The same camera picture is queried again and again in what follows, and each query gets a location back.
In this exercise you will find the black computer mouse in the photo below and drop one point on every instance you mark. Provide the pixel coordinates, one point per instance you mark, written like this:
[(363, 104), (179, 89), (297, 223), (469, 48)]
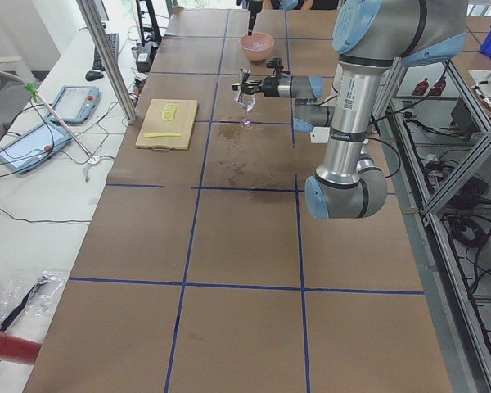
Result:
[(93, 75)]

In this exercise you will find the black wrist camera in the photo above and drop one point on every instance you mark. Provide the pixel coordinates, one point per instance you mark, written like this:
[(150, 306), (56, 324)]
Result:
[(278, 67)]

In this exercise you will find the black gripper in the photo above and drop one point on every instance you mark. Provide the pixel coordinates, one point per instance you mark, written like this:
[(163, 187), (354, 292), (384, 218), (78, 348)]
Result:
[(251, 18), (271, 86)]

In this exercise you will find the yellow plastic knife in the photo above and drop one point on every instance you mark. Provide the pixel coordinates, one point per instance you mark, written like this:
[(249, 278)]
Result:
[(162, 135)]

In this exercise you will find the clear ice cubes pile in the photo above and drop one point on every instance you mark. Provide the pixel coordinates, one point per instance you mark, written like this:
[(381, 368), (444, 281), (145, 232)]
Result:
[(254, 45)]

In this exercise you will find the blue teach pendant near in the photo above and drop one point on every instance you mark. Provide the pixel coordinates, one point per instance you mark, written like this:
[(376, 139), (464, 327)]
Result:
[(34, 147)]

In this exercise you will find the blue teach pendant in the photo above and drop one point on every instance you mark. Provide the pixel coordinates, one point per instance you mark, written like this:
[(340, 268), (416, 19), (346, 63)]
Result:
[(34, 147), (75, 104)]

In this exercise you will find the aluminium frame post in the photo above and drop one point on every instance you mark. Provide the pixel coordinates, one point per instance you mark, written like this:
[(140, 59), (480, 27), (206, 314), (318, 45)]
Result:
[(93, 22)]

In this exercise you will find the red thermos bottle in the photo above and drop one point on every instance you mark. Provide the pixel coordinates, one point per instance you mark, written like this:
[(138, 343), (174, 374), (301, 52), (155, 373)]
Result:
[(18, 350)]

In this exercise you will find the blue teach pendant far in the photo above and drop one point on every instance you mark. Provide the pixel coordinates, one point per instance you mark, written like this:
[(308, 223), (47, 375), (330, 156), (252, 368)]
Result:
[(75, 104)]

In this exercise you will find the pink plastic bowl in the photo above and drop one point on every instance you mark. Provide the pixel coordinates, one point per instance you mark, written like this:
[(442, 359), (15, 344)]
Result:
[(266, 39)]

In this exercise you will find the clear wine glass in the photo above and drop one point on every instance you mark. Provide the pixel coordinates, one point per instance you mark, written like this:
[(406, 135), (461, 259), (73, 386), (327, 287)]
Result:
[(246, 103)]

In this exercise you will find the steel double jigger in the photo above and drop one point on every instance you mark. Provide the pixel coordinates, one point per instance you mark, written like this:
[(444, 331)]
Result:
[(242, 93)]

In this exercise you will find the bamboo cutting board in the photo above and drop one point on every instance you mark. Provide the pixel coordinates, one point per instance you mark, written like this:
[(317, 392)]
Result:
[(183, 122)]

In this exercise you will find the crumpled plastic bag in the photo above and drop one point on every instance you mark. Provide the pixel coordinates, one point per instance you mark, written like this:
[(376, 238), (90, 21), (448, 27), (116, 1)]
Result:
[(29, 293)]

